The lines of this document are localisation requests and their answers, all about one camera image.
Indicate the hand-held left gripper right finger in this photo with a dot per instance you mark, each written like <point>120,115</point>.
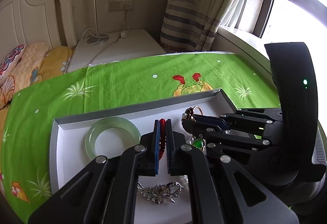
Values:
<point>169,147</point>

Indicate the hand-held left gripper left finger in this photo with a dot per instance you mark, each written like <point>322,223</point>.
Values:
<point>156,147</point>

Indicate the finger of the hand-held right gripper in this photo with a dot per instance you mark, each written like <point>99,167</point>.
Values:
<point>217,122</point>
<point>230,141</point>

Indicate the green gem pendant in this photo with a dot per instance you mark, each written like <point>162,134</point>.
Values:
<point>198,144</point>

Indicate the silver filigree brooch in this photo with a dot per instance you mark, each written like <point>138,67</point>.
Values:
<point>158,192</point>

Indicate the pale green jade bangle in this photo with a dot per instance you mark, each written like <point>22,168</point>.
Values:
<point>93,137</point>

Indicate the grey shallow cardboard box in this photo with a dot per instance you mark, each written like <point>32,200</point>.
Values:
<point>76,157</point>

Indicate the green cartoon print cloth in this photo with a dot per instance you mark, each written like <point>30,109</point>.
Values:
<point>115,86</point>

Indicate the white nightstand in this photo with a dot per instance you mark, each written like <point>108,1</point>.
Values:
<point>127,48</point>

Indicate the window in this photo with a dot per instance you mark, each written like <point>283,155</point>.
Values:
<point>299,4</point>

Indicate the ship print curtain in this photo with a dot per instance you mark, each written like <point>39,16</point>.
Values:
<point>204,9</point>

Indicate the white charger plug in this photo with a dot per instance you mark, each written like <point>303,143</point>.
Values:
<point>127,5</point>

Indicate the yellow shell pattern pillow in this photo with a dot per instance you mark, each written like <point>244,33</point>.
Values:
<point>28,63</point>

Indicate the embroidered flower pillow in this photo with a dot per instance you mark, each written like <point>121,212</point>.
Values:
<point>10,62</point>

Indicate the cream wooden headboard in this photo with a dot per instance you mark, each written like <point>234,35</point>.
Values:
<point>28,17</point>

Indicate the wall socket panel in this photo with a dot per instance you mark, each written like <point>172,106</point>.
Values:
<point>120,5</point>

